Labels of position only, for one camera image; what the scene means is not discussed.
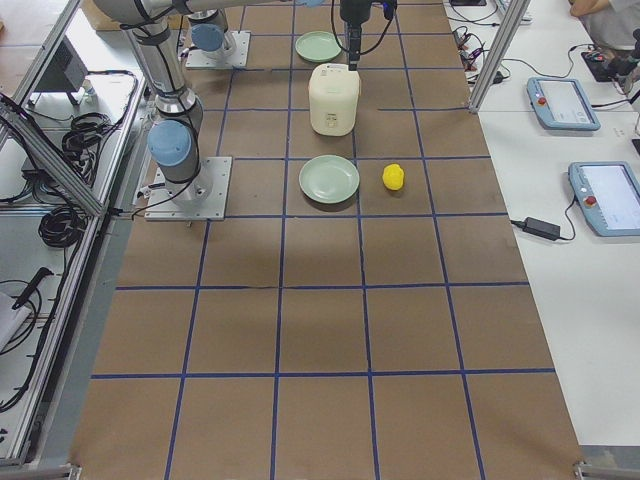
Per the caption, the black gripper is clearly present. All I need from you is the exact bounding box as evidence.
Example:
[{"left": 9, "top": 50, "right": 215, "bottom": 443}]
[{"left": 340, "top": 0, "right": 372, "bottom": 70}]

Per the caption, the person forearm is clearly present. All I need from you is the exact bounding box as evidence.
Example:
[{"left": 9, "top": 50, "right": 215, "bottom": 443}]
[{"left": 569, "top": 0, "right": 611, "bottom": 18}]

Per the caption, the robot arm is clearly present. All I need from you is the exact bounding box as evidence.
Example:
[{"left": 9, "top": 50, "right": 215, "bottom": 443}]
[
  {"left": 188, "top": 9, "right": 236, "bottom": 62},
  {"left": 95, "top": 1, "right": 249, "bottom": 203}
]

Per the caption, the white rice cooker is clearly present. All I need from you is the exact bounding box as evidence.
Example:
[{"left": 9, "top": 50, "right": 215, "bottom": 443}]
[{"left": 308, "top": 63, "right": 361, "bottom": 136}]

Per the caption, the green plate far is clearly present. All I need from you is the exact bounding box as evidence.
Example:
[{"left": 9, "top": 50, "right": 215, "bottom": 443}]
[{"left": 295, "top": 31, "right": 342, "bottom": 63}]

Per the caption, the green plate near potato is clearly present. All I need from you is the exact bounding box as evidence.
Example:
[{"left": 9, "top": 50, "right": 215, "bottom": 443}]
[{"left": 298, "top": 155, "right": 360, "bottom": 204}]

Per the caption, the yellow toy potato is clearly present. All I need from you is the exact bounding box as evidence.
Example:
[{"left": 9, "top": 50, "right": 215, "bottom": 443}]
[{"left": 382, "top": 163, "right": 405, "bottom": 191}]

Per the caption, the upper teach pendant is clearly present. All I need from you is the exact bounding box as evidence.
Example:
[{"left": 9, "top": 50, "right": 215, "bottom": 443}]
[{"left": 526, "top": 77, "right": 601, "bottom": 132}]

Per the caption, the teach pendant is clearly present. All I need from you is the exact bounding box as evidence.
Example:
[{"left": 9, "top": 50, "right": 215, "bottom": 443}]
[
  {"left": 526, "top": 77, "right": 601, "bottom": 132},
  {"left": 568, "top": 161, "right": 639, "bottom": 237}
]

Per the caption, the black power adapter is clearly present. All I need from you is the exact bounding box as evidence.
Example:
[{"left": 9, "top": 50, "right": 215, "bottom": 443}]
[{"left": 522, "top": 217, "right": 561, "bottom": 241}]

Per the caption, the grey box on stand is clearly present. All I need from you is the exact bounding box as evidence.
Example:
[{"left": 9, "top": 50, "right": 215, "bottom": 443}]
[{"left": 34, "top": 36, "right": 88, "bottom": 106}]

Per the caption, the lower teach pendant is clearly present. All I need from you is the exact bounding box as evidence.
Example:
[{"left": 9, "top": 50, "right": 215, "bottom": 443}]
[{"left": 568, "top": 161, "right": 639, "bottom": 237}]

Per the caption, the aluminium frame post right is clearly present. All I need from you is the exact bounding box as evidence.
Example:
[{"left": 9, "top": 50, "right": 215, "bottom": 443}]
[{"left": 468, "top": 0, "right": 530, "bottom": 114}]

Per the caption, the black device with wires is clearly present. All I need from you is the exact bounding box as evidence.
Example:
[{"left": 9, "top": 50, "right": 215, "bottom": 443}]
[{"left": 581, "top": 50, "right": 639, "bottom": 83}]

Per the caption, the black cable coil upper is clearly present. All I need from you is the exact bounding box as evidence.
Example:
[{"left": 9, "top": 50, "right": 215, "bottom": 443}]
[{"left": 61, "top": 112, "right": 124, "bottom": 161}]

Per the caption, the black cable coil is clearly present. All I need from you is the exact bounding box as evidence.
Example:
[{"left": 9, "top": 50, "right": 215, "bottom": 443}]
[
  {"left": 38, "top": 205, "right": 84, "bottom": 250},
  {"left": 61, "top": 112, "right": 124, "bottom": 161}
]

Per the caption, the aluminium frame rail left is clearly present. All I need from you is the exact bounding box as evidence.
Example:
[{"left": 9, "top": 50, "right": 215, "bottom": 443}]
[{"left": 1, "top": 94, "right": 106, "bottom": 217}]

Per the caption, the black cable coil lower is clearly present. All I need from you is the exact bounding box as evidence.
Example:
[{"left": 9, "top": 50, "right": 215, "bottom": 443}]
[{"left": 38, "top": 205, "right": 84, "bottom": 250}]

